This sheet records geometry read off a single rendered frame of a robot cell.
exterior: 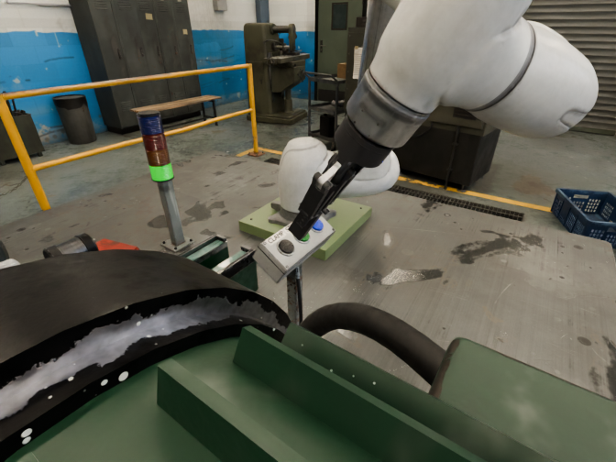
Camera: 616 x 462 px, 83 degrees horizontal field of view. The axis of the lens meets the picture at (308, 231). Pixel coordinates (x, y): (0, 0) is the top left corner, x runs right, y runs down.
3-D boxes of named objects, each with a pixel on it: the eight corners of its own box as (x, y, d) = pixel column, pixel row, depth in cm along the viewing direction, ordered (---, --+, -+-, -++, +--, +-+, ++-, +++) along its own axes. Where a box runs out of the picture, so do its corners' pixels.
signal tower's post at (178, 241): (175, 253, 109) (143, 116, 88) (159, 245, 113) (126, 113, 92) (195, 241, 115) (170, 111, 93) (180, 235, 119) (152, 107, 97)
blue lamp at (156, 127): (149, 136, 92) (145, 118, 89) (136, 133, 95) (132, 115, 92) (169, 131, 96) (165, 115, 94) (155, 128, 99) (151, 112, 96)
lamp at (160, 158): (157, 168, 96) (153, 152, 94) (144, 164, 99) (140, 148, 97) (175, 162, 100) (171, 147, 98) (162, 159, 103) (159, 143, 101)
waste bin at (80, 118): (89, 136, 517) (75, 93, 486) (104, 139, 499) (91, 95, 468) (61, 142, 489) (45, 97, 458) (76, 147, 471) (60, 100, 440)
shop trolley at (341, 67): (374, 142, 487) (382, 63, 436) (328, 156, 438) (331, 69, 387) (347, 135, 522) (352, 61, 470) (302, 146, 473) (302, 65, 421)
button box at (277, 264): (276, 284, 64) (288, 270, 60) (250, 257, 65) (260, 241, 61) (325, 243, 76) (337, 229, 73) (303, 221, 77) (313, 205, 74)
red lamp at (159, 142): (153, 152, 94) (149, 136, 92) (140, 148, 97) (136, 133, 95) (171, 147, 98) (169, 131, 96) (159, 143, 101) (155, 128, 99)
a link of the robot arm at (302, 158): (277, 195, 124) (273, 134, 113) (326, 192, 127) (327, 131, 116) (281, 215, 110) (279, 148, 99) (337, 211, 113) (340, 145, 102)
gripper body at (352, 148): (367, 103, 48) (334, 151, 54) (335, 114, 42) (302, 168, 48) (407, 138, 47) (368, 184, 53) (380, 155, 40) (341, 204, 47)
